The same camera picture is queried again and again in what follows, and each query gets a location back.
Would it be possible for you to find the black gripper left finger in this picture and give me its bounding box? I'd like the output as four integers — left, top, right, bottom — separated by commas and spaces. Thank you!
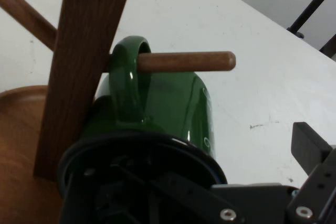
61, 161, 246, 224

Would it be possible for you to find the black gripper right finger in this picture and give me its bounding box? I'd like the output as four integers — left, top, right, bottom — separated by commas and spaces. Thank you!
287, 121, 336, 224

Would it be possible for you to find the green enamel mug white print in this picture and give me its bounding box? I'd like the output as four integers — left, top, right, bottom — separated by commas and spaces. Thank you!
56, 35, 229, 209

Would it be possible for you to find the black tripod stand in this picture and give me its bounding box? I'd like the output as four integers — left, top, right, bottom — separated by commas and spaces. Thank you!
287, 0, 336, 59

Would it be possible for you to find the brown wooden mug tree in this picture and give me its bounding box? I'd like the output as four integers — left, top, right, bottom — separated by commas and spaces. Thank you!
0, 0, 237, 224

